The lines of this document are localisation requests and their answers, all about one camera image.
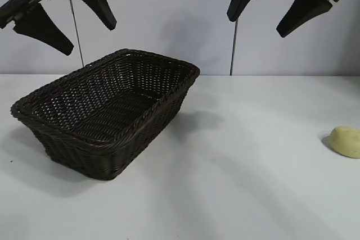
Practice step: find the thin grey vertical rod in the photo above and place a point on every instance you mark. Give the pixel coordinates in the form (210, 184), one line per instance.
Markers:
(234, 49)
(76, 35)

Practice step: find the dark brown woven basket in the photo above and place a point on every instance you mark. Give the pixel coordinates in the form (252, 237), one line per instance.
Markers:
(107, 105)

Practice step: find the pale yellow round potato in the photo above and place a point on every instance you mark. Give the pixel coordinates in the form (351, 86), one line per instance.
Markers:
(346, 141)

